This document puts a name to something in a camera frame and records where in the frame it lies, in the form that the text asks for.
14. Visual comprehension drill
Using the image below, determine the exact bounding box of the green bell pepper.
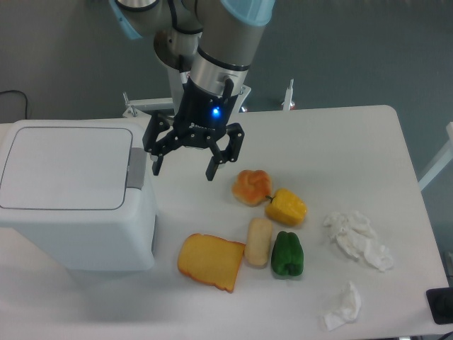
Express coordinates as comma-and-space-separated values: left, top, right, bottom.
271, 231, 304, 277

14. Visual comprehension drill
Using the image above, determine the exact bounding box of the yellow bell pepper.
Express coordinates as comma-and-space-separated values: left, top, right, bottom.
265, 188, 307, 227

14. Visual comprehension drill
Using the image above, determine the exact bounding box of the orange round bread roll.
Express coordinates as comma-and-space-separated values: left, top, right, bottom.
231, 169, 273, 206

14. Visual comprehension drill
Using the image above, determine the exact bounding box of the small crumpled white tissue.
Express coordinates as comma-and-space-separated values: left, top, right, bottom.
322, 281, 362, 332

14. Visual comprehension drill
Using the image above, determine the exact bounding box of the pale oblong bread roll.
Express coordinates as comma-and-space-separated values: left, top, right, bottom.
244, 217, 273, 267

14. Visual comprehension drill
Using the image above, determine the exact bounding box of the orange toast slice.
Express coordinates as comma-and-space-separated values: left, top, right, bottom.
177, 234, 245, 293

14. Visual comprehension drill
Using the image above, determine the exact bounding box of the large crumpled white tissue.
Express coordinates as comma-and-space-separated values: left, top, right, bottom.
323, 210, 394, 272

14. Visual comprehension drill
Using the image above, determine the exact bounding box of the black floor cable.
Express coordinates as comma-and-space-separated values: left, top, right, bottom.
0, 90, 28, 120

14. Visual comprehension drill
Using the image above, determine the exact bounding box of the white push-button trash can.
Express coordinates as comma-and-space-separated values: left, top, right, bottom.
1, 119, 157, 271

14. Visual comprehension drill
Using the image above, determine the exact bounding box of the black device at edge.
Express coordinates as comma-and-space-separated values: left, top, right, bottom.
426, 288, 452, 324

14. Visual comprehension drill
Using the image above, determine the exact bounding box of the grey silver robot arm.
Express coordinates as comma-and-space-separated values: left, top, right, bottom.
110, 1, 274, 180

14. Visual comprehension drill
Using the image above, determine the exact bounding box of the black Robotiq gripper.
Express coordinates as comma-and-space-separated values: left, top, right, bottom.
142, 77, 245, 181

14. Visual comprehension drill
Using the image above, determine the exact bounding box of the white frame at right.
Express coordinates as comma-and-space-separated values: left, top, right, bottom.
418, 122, 452, 191

